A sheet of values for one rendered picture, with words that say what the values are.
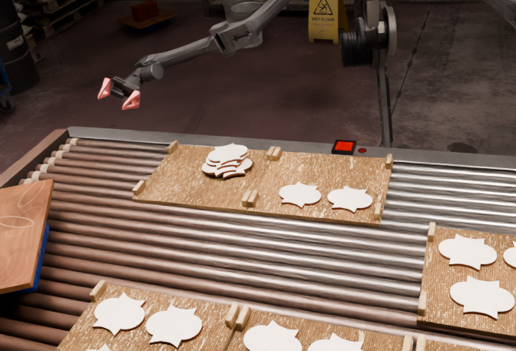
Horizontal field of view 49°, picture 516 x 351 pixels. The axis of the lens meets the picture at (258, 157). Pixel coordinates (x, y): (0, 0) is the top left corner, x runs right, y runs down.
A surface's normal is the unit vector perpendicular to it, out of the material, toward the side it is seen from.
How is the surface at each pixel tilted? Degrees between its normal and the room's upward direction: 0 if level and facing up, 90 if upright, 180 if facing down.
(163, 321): 0
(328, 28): 78
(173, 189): 0
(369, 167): 0
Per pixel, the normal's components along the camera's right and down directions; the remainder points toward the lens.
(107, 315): -0.12, -0.84
